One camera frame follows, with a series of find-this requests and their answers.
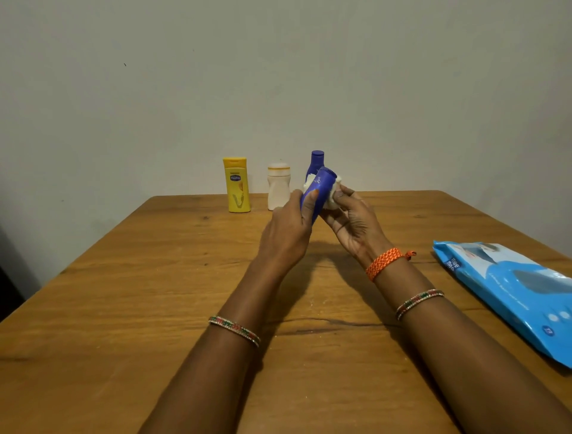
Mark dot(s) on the person's left hand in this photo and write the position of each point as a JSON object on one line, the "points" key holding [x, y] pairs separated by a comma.
{"points": [[286, 237]]}

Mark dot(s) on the person's right hand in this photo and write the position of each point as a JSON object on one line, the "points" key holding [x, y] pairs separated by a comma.
{"points": [[357, 228]]}

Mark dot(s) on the white wet wipe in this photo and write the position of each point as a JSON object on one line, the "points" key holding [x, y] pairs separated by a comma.
{"points": [[334, 199]]}

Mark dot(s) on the white bottle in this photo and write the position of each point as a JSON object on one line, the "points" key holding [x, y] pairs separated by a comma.
{"points": [[279, 190]]}

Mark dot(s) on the blue scribbled bottle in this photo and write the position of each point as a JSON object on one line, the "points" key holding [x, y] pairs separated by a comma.
{"points": [[324, 183], [315, 161]]}

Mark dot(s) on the yellow bottle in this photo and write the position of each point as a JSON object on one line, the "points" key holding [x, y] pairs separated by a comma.
{"points": [[237, 188]]}

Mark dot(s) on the blue wet wipes pack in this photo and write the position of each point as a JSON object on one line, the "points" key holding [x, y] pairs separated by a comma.
{"points": [[514, 286]]}

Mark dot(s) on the person's right forearm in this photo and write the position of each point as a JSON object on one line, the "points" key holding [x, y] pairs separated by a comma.
{"points": [[473, 371]]}

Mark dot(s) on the person's left forearm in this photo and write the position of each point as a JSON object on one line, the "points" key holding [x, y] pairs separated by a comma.
{"points": [[210, 371]]}

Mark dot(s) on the orange thread wristband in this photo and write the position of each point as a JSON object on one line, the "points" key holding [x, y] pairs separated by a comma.
{"points": [[384, 263]]}

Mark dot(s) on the thin beaded bangle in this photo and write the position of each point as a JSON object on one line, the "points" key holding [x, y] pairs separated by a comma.
{"points": [[419, 303], [234, 330]]}

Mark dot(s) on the wooden table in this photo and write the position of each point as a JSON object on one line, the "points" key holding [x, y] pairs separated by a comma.
{"points": [[111, 290]]}

